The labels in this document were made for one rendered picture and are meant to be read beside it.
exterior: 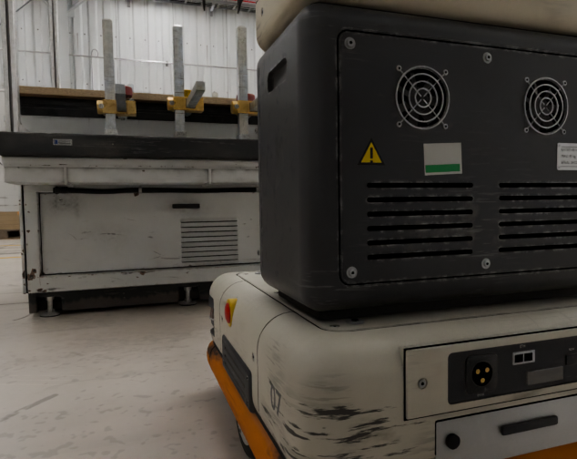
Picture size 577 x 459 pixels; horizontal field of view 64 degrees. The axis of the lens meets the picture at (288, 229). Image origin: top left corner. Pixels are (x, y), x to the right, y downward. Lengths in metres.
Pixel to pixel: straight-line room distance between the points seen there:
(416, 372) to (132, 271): 1.64
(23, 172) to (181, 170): 0.55
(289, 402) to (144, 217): 1.61
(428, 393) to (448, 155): 0.31
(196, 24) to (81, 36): 2.04
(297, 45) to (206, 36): 9.04
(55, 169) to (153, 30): 7.80
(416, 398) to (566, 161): 0.43
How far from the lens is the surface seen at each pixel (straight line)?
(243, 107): 1.92
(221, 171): 1.90
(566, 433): 0.77
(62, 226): 2.11
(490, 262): 0.72
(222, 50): 9.64
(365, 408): 0.56
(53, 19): 3.14
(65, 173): 1.88
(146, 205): 2.09
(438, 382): 0.60
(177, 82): 1.91
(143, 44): 9.51
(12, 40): 1.96
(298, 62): 0.62
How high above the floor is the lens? 0.44
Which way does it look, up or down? 3 degrees down
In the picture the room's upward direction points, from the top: 1 degrees counter-clockwise
